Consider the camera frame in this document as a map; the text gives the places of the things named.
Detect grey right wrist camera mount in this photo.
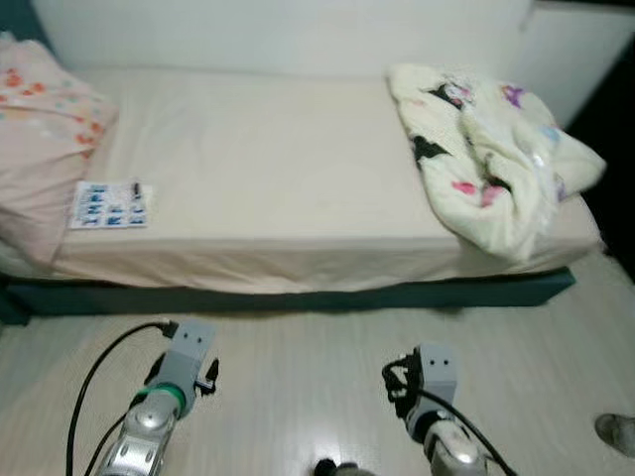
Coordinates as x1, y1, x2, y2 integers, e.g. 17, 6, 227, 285
415, 343, 459, 413

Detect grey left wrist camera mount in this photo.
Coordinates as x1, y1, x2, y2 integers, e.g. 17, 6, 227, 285
149, 319, 217, 398

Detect grey slipper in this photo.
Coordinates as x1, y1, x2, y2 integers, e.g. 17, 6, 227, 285
593, 413, 635, 459

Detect blue and white book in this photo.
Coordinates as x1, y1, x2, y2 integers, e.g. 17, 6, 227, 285
67, 180, 152, 231

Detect silver black robot legs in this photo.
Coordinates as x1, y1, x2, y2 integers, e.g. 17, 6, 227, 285
313, 456, 373, 476

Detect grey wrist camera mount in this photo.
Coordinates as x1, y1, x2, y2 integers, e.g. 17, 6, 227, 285
149, 319, 217, 398
415, 343, 459, 413

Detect cream cartoon print quilt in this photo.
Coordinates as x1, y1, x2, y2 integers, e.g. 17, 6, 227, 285
387, 62, 608, 264

